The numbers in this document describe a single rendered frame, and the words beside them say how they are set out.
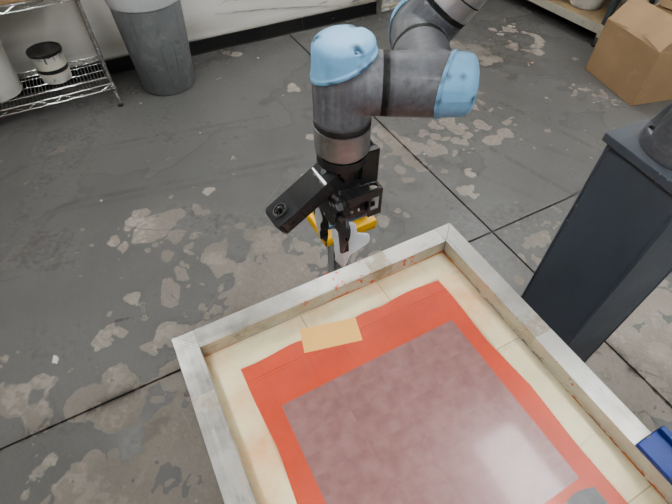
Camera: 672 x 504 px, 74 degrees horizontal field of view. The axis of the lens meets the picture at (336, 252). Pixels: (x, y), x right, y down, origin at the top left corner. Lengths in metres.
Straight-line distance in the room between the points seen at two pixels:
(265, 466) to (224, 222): 1.77
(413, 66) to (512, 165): 2.32
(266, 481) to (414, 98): 0.56
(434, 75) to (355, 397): 0.49
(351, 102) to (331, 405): 0.46
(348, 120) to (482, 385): 0.49
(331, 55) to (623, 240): 0.66
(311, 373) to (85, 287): 1.70
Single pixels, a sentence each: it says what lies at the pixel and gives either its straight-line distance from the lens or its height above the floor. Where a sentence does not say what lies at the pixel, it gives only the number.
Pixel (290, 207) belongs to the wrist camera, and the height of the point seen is 1.22.
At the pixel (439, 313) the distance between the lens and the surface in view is 0.85.
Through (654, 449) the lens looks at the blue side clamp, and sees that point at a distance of 0.82.
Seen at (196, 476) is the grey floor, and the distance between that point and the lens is 1.77.
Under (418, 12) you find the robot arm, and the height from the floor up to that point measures 1.42.
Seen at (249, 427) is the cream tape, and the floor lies 0.96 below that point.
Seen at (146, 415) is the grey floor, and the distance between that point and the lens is 1.90.
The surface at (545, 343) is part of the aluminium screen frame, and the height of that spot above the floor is 0.99.
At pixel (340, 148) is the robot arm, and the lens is 0.57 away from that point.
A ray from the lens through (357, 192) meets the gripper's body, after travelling 0.65.
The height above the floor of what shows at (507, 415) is 0.96.
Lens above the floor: 1.66
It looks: 50 degrees down
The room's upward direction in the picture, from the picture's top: straight up
